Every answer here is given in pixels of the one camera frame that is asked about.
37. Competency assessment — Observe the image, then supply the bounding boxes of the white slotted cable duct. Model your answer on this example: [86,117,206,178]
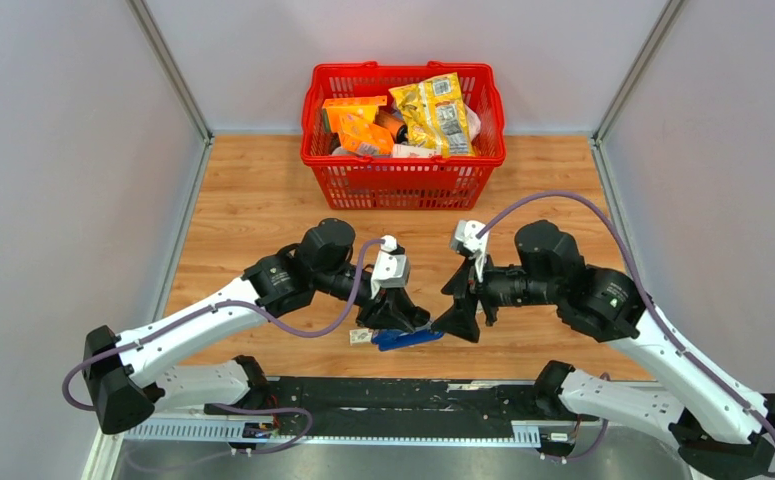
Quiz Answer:
[123,416,541,448]

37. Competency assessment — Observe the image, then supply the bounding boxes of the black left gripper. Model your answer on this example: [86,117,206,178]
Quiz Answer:
[313,264,419,334]

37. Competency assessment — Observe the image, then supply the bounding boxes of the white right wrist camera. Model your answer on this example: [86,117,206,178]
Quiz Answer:
[449,220,489,282]

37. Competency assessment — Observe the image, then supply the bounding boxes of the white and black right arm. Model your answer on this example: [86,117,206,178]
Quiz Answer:
[433,220,775,479]

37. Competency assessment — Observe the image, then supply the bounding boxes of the blue and black stapler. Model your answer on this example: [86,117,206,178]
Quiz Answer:
[370,329,444,352]

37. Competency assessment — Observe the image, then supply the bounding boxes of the red plastic shopping basket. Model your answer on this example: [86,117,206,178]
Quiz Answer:
[300,61,506,210]

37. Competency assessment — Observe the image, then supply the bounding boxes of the orange snack packet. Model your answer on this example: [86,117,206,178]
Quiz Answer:
[338,123,394,156]

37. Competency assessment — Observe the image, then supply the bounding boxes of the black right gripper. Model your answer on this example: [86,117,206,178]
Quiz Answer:
[430,249,561,342]

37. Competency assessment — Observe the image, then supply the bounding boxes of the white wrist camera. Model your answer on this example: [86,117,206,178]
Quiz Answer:
[370,235,411,299]
[449,220,489,282]

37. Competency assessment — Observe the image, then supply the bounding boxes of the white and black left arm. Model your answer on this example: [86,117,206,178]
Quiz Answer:
[67,218,431,434]

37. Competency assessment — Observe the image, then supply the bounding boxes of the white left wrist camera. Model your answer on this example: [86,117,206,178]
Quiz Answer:
[370,235,411,299]

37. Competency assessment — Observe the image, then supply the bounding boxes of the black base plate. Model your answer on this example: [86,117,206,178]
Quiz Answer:
[202,376,580,440]

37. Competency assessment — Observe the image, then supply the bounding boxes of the white staple box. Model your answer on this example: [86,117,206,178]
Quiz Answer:
[349,328,373,346]

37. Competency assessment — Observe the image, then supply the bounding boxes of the aluminium frame rail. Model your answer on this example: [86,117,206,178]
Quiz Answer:
[127,0,215,144]

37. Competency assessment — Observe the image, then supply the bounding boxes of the yellow snack bag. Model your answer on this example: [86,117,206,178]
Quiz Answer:
[389,73,475,158]

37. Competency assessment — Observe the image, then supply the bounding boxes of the orange carton box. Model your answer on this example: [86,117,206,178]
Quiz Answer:
[321,95,388,133]

